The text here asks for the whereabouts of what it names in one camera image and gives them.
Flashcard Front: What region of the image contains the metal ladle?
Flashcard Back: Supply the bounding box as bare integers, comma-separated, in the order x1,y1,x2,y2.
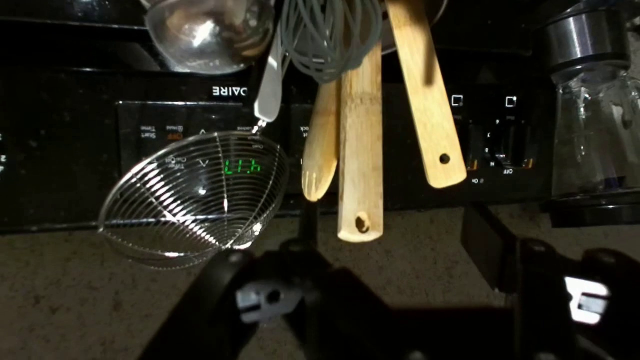
142,0,275,76

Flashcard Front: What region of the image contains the black electric stove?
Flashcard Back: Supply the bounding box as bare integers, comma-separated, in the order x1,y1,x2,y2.
0,0,640,232

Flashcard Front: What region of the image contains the clear jar blender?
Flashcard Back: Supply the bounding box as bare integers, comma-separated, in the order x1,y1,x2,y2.
541,0,640,229

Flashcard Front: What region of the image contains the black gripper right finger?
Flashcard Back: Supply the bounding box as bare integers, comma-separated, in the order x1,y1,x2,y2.
462,203,640,360

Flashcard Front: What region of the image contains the flat wooden spatula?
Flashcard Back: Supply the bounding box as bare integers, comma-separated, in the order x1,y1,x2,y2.
384,0,470,192

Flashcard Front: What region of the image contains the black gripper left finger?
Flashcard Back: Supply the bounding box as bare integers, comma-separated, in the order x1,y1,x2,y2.
136,199,401,360

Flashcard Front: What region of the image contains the wire mesh skimmer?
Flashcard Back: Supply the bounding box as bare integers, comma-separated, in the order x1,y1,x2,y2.
96,27,292,273

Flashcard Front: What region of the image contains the wooden spoon with holed handle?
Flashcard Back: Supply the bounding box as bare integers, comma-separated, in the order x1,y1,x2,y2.
335,40,385,245

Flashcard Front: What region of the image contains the grey silicone whisk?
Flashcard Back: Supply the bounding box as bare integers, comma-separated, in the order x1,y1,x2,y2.
277,0,385,87

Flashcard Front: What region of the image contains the wooden slotted fork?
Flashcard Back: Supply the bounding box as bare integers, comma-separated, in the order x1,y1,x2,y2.
299,78,340,204

